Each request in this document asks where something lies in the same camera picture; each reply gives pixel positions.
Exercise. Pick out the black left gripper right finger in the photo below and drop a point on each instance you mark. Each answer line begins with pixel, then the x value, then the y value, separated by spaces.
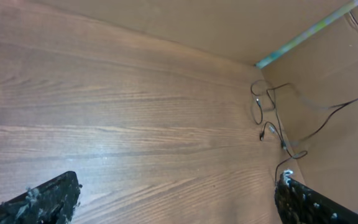
pixel 299 204

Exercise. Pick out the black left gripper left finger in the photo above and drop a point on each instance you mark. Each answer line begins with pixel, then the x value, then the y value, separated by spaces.
pixel 54 201

